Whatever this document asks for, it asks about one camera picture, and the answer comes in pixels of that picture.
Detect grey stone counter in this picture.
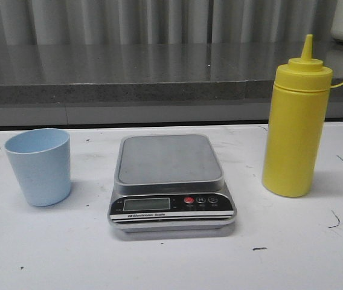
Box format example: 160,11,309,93
0,41,343,127

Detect silver electronic kitchen scale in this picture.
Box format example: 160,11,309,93
107,134,237,233

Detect grey pleated curtain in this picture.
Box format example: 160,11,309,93
0,1,337,45

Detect yellow squeeze bottle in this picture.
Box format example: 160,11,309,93
262,34,343,198

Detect light blue plastic cup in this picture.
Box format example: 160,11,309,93
5,128,71,207

